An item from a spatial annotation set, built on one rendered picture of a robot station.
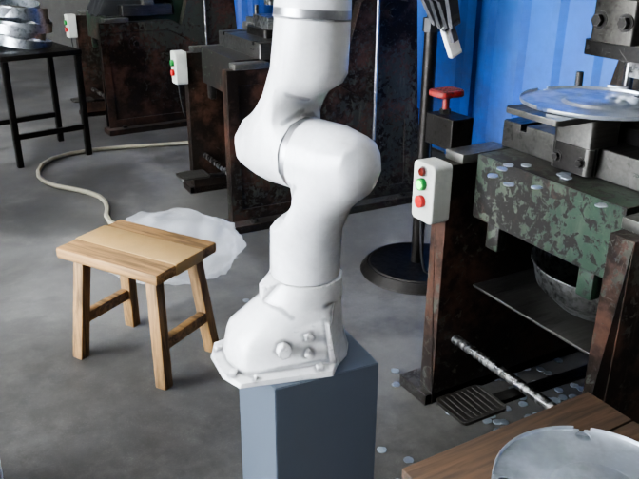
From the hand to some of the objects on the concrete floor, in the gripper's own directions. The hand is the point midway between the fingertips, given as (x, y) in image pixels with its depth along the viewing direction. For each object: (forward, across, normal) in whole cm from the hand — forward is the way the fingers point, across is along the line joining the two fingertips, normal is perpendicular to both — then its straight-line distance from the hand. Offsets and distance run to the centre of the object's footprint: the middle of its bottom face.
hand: (451, 41), depth 160 cm
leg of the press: (+94, +7, -4) cm, 94 cm away
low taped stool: (+52, -44, -94) cm, 116 cm away
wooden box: (+64, +80, -65) cm, 122 cm away
